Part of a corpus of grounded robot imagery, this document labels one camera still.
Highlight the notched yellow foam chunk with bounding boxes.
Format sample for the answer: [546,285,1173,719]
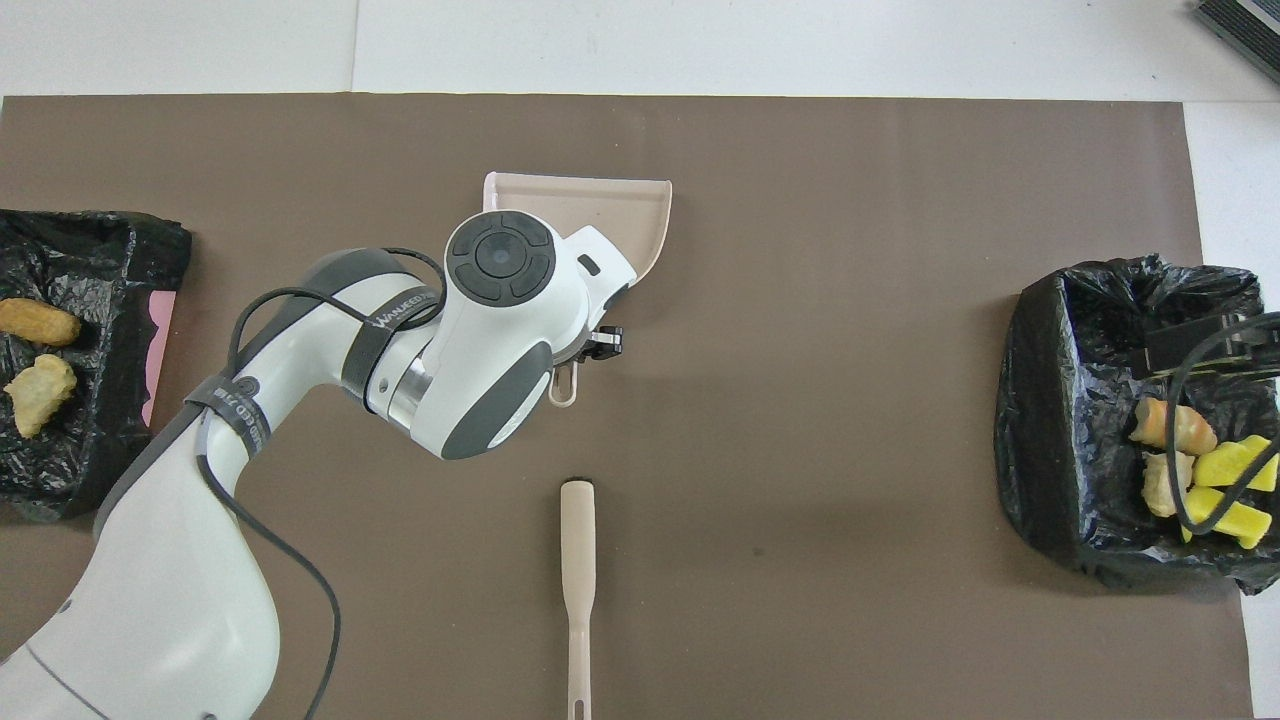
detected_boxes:
[1180,487,1273,550]

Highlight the brown oval bread roll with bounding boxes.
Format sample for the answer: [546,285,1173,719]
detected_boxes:
[0,298,83,348]

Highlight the right black bag bin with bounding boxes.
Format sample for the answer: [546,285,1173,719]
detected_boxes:
[0,208,193,523]

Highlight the pink plastic bin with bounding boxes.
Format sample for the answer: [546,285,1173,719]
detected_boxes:
[140,290,179,428]

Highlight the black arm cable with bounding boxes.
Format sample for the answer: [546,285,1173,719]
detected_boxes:
[1166,312,1280,533]
[198,247,448,720]

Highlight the beige hand brush black bristles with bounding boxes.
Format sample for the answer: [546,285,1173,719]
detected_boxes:
[560,479,598,720]

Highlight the orange striped croissant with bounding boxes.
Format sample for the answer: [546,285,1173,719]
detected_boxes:
[1130,397,1219,457]

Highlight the beige plastic dustpan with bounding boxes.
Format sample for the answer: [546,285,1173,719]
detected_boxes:
[483,172,673,408]

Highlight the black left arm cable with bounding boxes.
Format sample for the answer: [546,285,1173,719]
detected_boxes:
[198,247,448,720]

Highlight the black bag lined bin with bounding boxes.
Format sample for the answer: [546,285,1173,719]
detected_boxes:
[993,253,1280,597]

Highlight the small ridged shell pastry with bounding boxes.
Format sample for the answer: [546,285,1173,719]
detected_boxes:
[3,354,78,439]

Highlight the pale beige bread chunk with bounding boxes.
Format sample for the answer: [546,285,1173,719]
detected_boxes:
[1142,450,1197,518]

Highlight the black ribbed object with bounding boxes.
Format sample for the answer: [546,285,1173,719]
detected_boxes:
[1190,0,1280,86]

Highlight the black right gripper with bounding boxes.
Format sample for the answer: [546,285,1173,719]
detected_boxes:
[1145,316,1241,379]

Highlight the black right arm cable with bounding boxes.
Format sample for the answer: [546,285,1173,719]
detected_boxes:
[1166,312,1280,533]

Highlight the brown table mat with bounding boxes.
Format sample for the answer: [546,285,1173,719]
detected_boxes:
[0,93,1256,720]

